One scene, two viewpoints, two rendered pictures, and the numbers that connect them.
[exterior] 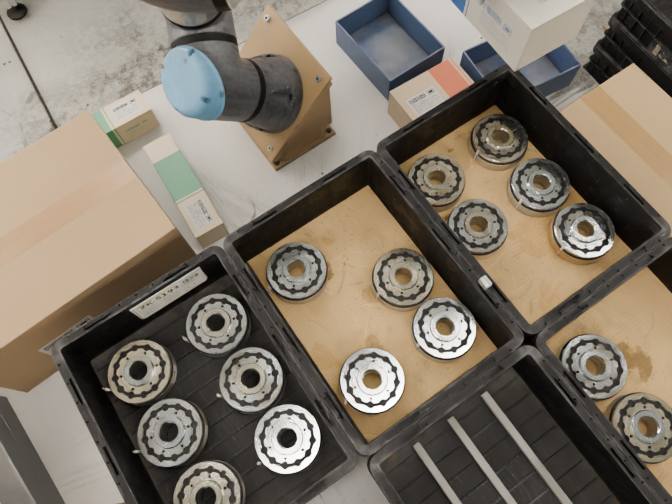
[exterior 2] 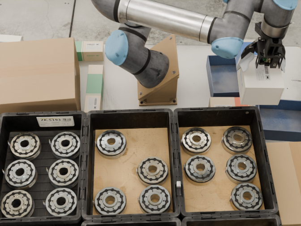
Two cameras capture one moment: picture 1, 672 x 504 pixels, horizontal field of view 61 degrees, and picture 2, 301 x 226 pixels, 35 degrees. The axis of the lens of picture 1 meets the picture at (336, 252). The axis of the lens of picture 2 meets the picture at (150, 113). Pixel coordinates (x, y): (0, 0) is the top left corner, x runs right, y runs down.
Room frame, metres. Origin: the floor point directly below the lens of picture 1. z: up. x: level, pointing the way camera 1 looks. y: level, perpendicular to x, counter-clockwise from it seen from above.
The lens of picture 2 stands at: (-0.40, -0.45, 2.31)
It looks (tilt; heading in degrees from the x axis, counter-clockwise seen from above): 56 degrees down; 27
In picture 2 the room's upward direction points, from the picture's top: straight up
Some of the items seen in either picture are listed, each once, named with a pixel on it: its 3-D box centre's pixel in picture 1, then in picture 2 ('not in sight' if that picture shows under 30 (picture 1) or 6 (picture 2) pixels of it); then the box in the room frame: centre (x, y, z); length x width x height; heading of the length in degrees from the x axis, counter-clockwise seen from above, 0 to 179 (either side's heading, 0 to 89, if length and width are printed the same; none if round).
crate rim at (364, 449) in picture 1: (367, 290); (130, 161); (0.24, -0.04, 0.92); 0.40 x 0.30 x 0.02; 30
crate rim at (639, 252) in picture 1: (516, 190); (222, 158); (0.39, -0.30, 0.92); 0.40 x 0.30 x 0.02; 30
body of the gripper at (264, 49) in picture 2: not in sight; (269, 45); (0.62, -0.32, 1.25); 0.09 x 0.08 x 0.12; 27
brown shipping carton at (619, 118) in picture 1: (629, 169); (299, 190); (0.48, -0.58, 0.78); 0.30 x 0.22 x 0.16; 30
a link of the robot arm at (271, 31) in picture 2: not in sight; (276, 24); (0.63, -0.31, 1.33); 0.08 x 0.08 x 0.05
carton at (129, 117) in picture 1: (99, 134); (75, 51); (0.69, 0.48, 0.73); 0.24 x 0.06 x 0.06; 118
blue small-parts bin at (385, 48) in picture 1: (388, 44); (227, 78); (0.86, -0.16, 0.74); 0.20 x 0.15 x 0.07; 31
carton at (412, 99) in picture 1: (435, 104); (230, 115); (0.69, -0.24, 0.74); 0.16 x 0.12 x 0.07; 118
